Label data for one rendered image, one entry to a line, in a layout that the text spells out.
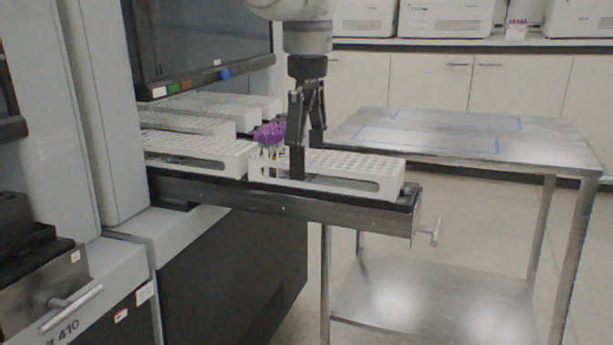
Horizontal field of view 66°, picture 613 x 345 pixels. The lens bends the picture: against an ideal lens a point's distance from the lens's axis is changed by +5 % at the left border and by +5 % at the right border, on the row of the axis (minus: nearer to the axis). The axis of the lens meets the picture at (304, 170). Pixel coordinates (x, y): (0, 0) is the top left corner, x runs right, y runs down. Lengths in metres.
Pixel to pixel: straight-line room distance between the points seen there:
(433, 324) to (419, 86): 2.00
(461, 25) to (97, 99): 2.53
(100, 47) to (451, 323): 1.13
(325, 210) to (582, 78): 2.48
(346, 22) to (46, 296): 2.74
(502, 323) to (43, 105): 1.26
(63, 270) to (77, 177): 0.18
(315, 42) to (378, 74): 2.39
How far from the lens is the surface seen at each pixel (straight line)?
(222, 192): 0.93
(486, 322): 1.48
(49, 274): 0.75
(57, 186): 0.85
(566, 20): 3.12
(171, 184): 0.99
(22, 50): 0.80
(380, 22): 3.15
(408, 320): 1.42
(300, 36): 0.80
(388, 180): 0.81
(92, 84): 0.88
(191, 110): 1.31
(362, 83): 3.21
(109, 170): 0.92
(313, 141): 0.93
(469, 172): 3.32
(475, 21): 3.09
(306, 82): 0.82
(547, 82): 3.14
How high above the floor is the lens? 1.16
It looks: 21 degrees down
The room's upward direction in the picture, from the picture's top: straight up
